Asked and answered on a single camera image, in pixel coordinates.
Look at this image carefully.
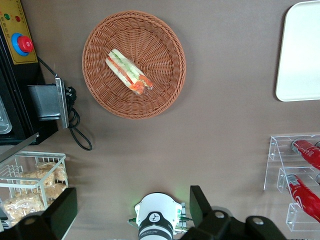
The black power cable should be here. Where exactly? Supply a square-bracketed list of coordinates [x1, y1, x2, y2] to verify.
[37, 56, 93, 151]

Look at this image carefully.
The black appliance with yellow panel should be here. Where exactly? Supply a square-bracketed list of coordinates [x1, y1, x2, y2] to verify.
[0, 0, 70, 146]

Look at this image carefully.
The red cola bottle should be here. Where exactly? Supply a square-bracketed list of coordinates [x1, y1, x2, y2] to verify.
[289, 139, 320, 172]
[284, 174, 320, 227]

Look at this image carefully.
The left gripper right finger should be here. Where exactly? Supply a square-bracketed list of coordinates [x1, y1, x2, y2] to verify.
[178, 185, 287, 240]

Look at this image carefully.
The brown table cover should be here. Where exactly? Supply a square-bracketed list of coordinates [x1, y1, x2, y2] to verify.
[0, 0, 320, 240]

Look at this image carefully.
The round brown wicker basket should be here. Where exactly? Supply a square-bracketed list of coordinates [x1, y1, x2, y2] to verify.
[81, 9, 187, 120]

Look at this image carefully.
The grey metal bar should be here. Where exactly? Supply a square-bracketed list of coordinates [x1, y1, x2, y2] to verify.
[0, 132, 40, 163]

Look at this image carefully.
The clear acrylic bottle stand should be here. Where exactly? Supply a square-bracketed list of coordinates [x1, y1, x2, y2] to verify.
[263, 134, 320, 233]

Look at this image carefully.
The red emergency stop button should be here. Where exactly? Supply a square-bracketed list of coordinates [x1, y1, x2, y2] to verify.
[11, 32, 35, 56]

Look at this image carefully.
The white wire rack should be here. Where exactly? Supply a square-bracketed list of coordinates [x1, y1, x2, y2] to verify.
[0, 151, 67, 223]

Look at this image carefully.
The cream plastic tray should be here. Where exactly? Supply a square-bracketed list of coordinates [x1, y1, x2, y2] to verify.
[274, 0, 320, 103]

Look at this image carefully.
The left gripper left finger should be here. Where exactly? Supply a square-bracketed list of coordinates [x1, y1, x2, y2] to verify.
[0, 187, 78, 240]

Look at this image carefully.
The triangle sandwich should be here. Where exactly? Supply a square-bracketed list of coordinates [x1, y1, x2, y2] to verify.
[104, 48, 154, 96]

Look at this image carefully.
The rice cracker pack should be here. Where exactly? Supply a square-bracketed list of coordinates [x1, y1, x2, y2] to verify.
[46, 183, 69, 201]
[18, 169, 56, 188]
[36, 161, 69, 183]
[2, 193, 47, 223]

